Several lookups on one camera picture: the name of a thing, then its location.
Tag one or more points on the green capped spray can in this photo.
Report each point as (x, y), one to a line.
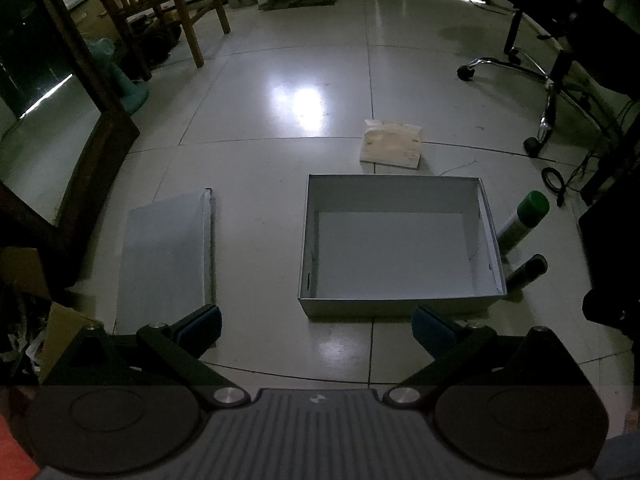
(520, 220)

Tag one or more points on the white cardboard box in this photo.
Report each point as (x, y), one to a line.
(400, 260)

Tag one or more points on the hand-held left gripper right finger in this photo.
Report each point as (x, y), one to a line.
(429, 329)

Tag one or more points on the office chair base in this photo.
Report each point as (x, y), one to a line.
(500, 63)

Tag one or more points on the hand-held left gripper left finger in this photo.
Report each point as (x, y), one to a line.
(202, 324)

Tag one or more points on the teal floor fan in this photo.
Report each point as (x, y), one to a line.
(131, 97)

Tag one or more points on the yellow cardboard pieces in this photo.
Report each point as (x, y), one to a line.
(65, 330)

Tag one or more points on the orange garment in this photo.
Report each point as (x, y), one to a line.
(15, 450)

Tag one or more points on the dark slim bottle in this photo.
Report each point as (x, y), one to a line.
(527, 270)

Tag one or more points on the wooden framed mirror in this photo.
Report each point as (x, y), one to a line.
(102, 95)

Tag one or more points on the grey box lid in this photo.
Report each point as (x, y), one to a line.
(165, 255)

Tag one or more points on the black case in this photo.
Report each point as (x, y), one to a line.
(612, 250)

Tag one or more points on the brown cardboard box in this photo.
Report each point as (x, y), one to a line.
(95, 20)

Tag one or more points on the blue garment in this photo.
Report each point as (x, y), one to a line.
(622, 457)

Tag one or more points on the white paper scraps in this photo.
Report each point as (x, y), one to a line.
(20, 345)

